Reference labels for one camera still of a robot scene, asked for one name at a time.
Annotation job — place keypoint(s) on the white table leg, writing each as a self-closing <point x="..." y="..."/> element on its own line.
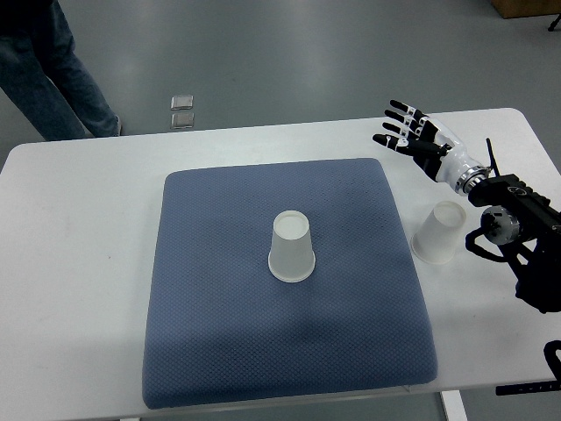
<point x="454" y="409"/>

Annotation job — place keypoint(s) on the black tripod leg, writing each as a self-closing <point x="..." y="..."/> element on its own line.
<point x="552" y="27"/>

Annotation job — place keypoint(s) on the metal floor plate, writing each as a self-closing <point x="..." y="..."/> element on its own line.
<point x="182" y="120"/>
<point x="182" y="102"/>

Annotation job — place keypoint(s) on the lower metal floor plate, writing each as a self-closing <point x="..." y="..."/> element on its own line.
<point x="182" y="120"/>

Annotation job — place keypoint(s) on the brown cardboard box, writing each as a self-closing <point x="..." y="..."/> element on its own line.
<point x="526" y="8"/>

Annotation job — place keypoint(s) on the black table control panel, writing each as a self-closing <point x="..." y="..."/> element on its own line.
<point x="527" y="388"/>

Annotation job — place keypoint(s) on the blue fabric cushion mat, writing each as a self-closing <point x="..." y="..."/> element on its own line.
<point x="221" y="328"/>

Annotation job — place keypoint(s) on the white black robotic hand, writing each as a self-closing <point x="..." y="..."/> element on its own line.
<point x="434" y="148"/>

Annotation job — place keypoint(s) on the person in blue jeans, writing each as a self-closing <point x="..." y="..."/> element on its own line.
<point x="43" y="77"/>

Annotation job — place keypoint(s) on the white paper cup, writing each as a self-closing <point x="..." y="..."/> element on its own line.
<point x="436" y="240"/>
<point x="291" y="257"/>

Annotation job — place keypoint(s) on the upper metal floor plate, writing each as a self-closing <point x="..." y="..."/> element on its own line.
<point x="182" y="102"/>

